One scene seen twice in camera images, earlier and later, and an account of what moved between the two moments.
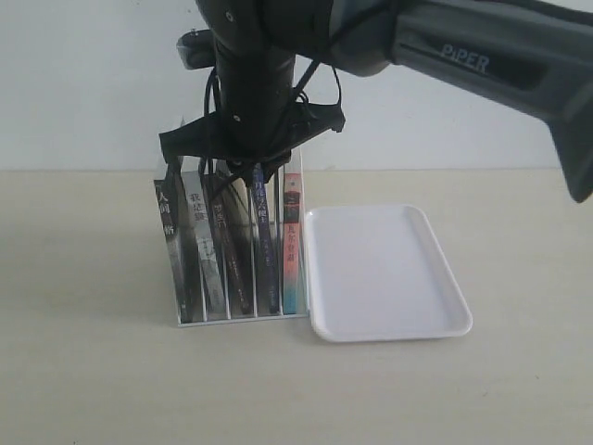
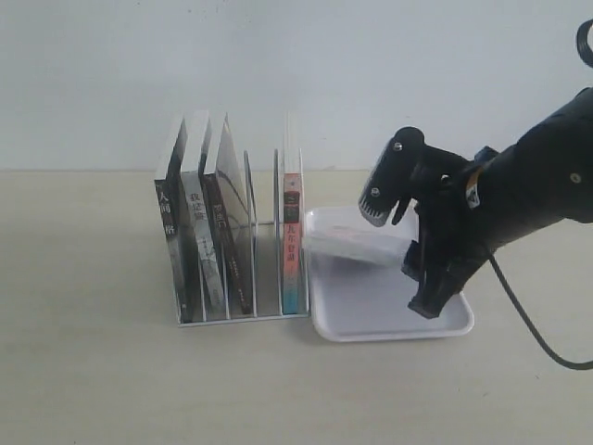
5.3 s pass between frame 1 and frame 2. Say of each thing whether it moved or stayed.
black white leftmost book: stayed
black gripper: moved
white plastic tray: stayed
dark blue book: moved
